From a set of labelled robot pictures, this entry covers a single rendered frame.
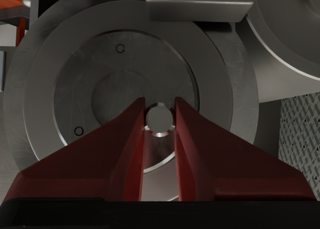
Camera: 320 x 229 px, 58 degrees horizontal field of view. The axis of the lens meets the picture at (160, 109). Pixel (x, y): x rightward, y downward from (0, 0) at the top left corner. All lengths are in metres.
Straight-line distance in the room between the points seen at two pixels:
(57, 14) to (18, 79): 0.04
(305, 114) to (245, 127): 0.20
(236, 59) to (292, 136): 0.24
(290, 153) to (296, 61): 0.23
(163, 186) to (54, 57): 0.09
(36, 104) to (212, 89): 0.10
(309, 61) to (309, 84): 0.02
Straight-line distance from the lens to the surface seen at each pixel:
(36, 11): 0.20
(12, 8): 3.26
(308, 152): 0.36
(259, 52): 0.18
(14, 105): 0.19
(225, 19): 0.16
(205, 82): 0.16
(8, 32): 4.71
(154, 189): 0.16
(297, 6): 0.19
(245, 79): 0.17
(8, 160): 0.57
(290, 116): 0.40
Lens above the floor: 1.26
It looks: 2 degrees down
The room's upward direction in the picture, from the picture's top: 178 degrees counter-clockwise
